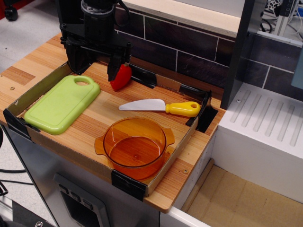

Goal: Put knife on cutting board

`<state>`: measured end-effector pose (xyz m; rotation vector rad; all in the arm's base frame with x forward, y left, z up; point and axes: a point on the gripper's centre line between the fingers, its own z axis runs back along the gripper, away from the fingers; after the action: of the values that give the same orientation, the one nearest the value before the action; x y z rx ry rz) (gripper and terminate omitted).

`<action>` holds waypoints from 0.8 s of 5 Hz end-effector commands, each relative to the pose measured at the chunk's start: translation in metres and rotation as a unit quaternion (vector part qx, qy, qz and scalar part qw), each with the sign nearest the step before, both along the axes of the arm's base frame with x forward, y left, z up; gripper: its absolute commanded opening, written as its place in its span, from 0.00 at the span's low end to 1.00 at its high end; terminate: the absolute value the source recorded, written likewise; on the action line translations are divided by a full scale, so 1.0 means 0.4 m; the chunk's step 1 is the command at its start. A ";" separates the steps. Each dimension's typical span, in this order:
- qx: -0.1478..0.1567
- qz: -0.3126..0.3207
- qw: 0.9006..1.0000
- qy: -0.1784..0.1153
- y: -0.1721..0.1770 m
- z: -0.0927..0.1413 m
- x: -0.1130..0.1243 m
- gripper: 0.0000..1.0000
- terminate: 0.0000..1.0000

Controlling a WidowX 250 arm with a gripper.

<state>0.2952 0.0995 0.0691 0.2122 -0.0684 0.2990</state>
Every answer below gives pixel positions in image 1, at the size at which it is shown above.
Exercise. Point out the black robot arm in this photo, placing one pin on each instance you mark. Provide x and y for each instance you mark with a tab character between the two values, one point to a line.
76	5

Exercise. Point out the yellow handled white knife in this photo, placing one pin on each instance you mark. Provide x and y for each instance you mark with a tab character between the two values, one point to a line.
187	109

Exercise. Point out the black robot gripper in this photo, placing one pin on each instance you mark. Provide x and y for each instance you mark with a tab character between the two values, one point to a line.
89	35

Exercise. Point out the dark grey vertical post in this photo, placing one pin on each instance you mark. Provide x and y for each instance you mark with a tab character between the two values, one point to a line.
252	14

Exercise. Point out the green plastic cutting board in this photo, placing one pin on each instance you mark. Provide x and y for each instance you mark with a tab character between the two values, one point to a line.
61	105

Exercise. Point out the black caster wheel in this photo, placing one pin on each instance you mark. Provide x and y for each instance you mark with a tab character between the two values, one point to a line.
11	13

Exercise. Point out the cardboard fence with black tape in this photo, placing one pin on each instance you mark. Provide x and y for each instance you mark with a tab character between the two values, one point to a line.
27	80

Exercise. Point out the toy oven front panel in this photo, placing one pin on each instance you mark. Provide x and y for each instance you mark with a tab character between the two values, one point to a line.
84	208

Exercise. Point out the red toy strawberry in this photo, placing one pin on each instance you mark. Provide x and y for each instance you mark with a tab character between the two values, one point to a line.
122	78

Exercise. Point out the orange transparent pot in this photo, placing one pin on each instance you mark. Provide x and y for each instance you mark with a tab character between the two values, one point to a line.
135	146

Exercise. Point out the white sink drainboard unit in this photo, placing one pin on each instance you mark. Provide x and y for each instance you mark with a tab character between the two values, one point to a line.
260	139

